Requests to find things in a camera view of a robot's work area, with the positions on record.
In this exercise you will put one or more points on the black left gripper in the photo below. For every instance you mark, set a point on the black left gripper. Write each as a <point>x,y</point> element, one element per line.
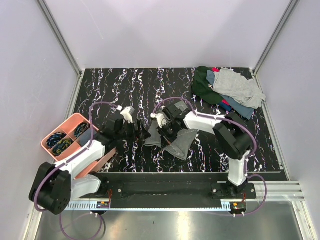
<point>141,133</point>

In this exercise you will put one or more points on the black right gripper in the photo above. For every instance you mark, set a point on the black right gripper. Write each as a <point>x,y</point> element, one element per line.
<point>165,138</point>

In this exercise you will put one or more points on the grey cloth napkin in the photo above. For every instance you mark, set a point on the grey cloth napkin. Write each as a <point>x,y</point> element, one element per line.
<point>180,147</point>

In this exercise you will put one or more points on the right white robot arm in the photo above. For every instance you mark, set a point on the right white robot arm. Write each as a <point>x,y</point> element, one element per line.
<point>233,136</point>

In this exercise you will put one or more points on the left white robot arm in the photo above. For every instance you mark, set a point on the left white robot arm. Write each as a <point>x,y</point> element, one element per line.
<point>55,185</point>

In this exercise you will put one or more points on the dark green garment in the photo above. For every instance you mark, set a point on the dark green garment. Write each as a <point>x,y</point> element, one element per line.
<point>202,85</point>

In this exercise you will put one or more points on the grey blue folded cloth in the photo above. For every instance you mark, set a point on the grey blue folded cloth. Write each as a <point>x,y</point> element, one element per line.
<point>84,138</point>

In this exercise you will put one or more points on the light grey shirt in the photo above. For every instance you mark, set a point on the light grey shirt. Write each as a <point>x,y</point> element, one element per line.
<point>244,91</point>

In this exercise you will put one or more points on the blue garment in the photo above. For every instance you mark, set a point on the blue garment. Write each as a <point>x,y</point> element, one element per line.
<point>244,111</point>

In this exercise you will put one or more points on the pink compartment tray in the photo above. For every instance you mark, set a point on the pink compartment tray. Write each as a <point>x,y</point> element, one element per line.
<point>68,137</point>

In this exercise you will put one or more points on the blue patterned rolled sock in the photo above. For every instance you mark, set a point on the blue patterned rolled sock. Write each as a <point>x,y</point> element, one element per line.
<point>54,139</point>

